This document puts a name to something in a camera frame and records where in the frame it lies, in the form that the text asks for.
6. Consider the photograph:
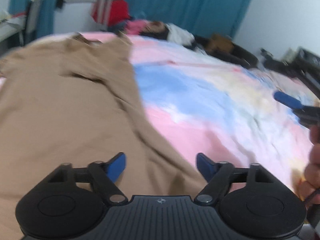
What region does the tan sweatshirt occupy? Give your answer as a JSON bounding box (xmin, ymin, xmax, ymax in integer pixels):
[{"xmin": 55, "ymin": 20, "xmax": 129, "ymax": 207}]
[{"xmin": 1, "ymin": 35, "xmax": 206, "ymax": 239}]

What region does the pastel tie-dye bed cover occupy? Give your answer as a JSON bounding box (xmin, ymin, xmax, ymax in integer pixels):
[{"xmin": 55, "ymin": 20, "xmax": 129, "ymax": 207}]
[{"xmin": 126, "ymin": 36, "xmax": 319, "ymax": 191}]

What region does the red garment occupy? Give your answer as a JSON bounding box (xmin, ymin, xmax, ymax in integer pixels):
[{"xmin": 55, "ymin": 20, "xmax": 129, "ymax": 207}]
[{"xmin": 90, "ymin": 0, "xmax": 131, "ymax": 28}]

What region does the brown cardboard box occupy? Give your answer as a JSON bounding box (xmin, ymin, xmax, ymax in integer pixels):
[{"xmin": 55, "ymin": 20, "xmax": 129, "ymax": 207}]
[{"xmin": 207, "ymin": 34, "xmax": 234, "ymax": 53}]

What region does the person right hand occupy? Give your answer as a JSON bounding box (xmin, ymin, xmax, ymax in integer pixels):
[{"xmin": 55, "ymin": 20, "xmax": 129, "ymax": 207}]
[{"xmin": 297, "ymin": 124, "xmax": 320, "ymax": 200}]

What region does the right blue curtain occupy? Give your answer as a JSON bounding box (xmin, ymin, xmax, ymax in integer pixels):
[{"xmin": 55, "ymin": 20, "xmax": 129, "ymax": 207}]
[{"xmin": 125, "ymin": 0, "xmax": 251, "ymax": 38}]

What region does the black garment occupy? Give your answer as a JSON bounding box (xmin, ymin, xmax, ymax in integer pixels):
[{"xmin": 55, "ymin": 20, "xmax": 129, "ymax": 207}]
[{"xmin": 139, "ymin": 21, "xmax": 169, "ymax": 40}]

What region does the silver tripod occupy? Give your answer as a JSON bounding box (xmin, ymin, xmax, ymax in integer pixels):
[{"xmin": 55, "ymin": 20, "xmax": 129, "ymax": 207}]
[{"xmin": 97, "ymin": 0, "xmax": 113, "ymax": 29}]

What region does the pink garment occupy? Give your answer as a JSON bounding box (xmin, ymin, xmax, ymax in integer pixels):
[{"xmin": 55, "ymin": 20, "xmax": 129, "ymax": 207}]
[{"xmin": 124, "ymin": 20, "xmax": 150, "ymax": 35}]

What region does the black and white chair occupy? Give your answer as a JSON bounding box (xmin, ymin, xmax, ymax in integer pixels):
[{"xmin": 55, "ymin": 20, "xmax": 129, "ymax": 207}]
[{"xmin": 19, "ymin": 0, "xmax": 42, "ymax": 47}]

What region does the white garment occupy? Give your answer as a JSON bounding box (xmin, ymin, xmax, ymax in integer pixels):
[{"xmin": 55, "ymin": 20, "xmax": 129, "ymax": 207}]
[{"xmin": 165, "ymin": 23, "xmax": 195, "ymax": 46}]

